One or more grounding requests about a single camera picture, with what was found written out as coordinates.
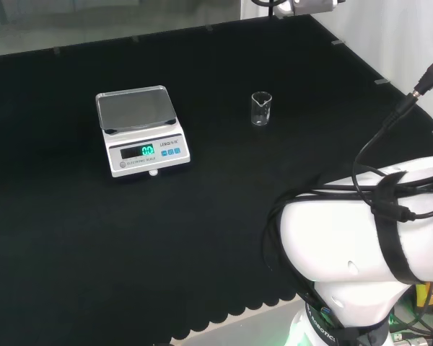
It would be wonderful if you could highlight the small clear glass beaker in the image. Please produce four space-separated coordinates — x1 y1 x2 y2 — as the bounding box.
251 91 273 127

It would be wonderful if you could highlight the black bench cloth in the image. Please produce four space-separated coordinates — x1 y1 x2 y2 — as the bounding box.
0 14 433 346

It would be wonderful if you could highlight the white electronic balance steel pan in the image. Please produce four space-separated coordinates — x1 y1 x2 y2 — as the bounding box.
95 84 192 179

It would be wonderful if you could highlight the pale board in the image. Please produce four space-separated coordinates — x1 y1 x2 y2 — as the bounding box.
0 0 243 58

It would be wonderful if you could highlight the yellow stop button box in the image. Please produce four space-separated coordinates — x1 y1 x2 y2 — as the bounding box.
414 282 433 326

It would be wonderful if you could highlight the black cable bundle on arm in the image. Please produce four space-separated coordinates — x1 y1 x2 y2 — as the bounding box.
262 182 347 331

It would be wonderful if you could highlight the grey white camera on stand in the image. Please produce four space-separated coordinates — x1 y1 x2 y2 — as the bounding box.
251 0 342 18

